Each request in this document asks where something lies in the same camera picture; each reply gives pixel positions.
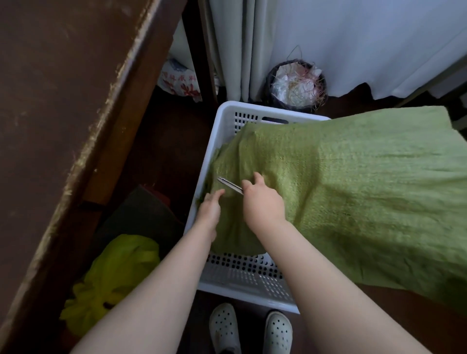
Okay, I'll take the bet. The green woven sack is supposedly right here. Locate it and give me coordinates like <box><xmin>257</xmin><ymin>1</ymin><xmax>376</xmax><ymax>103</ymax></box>
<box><xmin>204</xmin><ymin>106</ymin><xmax>467</xmax><ymax>318</ymax></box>

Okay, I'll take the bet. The light wooden frame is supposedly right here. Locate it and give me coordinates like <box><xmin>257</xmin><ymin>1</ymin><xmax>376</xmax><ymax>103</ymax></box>
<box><xmin>395</xmin><ymin>54</ymin><xmax>467</xmax><ymax>132</ymax></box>

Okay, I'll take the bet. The person's right hand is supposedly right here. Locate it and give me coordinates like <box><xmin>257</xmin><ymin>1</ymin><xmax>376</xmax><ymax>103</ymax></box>
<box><xmin>240</xmin><ymin>172</ymin><xmax>289</xmax><ymax>234</ymax></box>

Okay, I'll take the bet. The slim metal utility knife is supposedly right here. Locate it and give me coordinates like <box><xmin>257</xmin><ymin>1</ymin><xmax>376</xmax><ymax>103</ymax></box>
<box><xmin>217</xmin><ymin>177</ymin><xmax>244</xmax><ymax>196</ymax></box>

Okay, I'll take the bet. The person's left hand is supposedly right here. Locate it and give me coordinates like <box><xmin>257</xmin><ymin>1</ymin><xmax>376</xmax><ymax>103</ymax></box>
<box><xmin>195</xmin><ymin>189</ymin><xmax>226</xmax><ymax>241</ymax></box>

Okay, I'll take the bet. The person's left white shoe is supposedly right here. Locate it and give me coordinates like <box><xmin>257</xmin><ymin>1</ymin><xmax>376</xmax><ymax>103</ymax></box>
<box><xmin>209</xmin><ymin>302</ymin><xmax>242</xmax><ymax>354</ymax></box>

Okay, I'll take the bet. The beige curtain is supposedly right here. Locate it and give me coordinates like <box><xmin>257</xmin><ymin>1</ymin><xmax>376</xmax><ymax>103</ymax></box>
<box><xmin>208</xmin><ymin>0</ymin><xmax>278</xmax><ymax>103</ymax></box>

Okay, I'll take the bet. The black trash bin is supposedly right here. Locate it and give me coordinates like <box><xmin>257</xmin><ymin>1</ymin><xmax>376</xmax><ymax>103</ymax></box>
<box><xmin>264</xmin><ymin>59</ymin><xmax>328</xmax><ymax>113</ymax></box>

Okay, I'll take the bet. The person's right forearm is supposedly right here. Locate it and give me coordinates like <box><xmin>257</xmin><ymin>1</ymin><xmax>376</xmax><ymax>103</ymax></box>
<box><xmin>255</xmin><ymin>218</ymin><xmax>433</xmax><ymax>354</ymax></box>

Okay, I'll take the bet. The white trash with strings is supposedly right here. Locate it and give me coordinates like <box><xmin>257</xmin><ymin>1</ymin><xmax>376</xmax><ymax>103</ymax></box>
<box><xmin>271</xmin><ymin>62</ymin><xmax>325</xmax><ymax>106</ymax></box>

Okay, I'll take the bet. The white red floral cloth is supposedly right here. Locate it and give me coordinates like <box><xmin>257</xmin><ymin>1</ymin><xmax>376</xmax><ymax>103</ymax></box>
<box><xmin>157</xmin><ymin>58</ymin><xmax>203</xmax><ymax>103</ymax></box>

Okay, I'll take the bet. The dark brown wooden table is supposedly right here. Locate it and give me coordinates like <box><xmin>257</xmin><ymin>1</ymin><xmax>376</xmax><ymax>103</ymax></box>
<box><xmin>0</xmin><ymin>0</ymin><xmax>219</xmax><ymax>354</ymax></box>

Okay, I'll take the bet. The white sheer curtain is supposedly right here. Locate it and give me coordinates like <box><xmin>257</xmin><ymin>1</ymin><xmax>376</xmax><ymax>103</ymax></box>
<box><xmin>269</xmin><ymin>0</ymin><xmax>467</xmax><ymax>100</ymax></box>

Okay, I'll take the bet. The person's left forearm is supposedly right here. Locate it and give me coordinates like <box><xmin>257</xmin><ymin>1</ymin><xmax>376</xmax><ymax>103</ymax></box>
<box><xmin>71</xmin><ymin>226</ymin><xmax>218</xmax><ymax>354</ymax></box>

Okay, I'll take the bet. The yellow plastic bag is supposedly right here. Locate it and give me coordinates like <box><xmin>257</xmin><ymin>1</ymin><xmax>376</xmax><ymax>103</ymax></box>
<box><xmin>59</xmin><ymin>234</ymin><xmax>161</xmax><ymax>338</ymax></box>

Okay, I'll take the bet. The white plastic perforated basket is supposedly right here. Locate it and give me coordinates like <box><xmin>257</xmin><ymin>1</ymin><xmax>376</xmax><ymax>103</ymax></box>
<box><xmin>183</xmin><ymin>101</ymin><xmax>331</xmax><ymax>314</ymax></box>

